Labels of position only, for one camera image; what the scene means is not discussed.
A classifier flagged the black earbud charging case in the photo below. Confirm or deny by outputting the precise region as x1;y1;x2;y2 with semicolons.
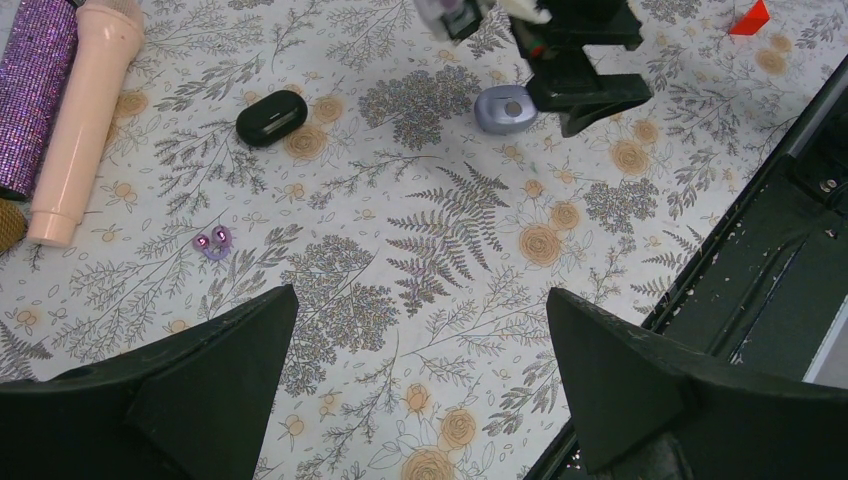
235;90;308;147

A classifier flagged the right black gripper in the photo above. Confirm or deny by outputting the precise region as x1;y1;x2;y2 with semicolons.
506;1;653;137

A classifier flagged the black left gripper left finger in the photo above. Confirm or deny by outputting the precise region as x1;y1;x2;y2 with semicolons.
1;285;298;479

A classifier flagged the red triangle block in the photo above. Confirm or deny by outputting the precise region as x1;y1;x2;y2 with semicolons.
728;0;771;36

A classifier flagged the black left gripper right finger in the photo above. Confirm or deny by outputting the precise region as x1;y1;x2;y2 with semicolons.
546;288;847;479

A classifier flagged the purple glitter toy microphone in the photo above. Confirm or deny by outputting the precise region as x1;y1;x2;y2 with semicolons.
1;0;77;201

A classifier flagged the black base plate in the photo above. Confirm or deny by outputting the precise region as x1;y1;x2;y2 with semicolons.
529;64;847;479

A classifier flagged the pink toy microphone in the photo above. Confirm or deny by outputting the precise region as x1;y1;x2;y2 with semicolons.
26;0;144;248

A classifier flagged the purple single earbud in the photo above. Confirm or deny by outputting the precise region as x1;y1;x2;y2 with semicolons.
192;225;232;261

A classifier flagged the brown toy microphone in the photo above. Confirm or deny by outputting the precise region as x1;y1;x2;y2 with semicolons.
0;199;27;253

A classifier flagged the purple earbud case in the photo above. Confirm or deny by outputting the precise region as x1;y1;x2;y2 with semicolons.
474;85;539;135

